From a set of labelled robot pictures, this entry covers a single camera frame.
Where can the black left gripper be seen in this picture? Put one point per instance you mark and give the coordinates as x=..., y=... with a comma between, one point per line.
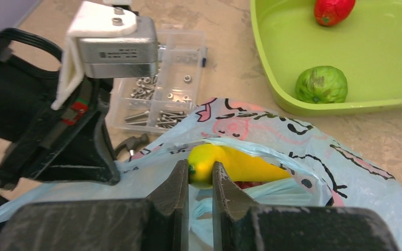
x=46, y=145

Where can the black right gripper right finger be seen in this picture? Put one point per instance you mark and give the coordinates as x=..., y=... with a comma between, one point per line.
x=241, y=223

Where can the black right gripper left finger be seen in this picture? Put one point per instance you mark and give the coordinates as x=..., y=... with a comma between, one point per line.
x=156, y=222

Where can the yellow fake fruit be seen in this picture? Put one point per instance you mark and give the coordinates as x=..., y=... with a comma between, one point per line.
x=238, y=165

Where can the light blue plastic bag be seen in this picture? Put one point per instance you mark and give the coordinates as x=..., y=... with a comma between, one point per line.
x=320, y=169

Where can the green fake fruit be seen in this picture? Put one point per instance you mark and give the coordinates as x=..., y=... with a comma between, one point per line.
x=322, y=85

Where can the dark red fake fruit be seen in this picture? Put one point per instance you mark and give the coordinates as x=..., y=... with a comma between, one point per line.
x=248, y=184

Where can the clear plastic screw box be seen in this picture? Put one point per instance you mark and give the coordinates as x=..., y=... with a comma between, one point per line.
x=156, y=104

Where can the green plastic tray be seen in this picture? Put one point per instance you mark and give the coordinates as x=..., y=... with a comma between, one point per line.
x=366, y=47

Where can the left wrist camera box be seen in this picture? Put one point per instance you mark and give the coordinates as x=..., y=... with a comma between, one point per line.
x=106, y=42

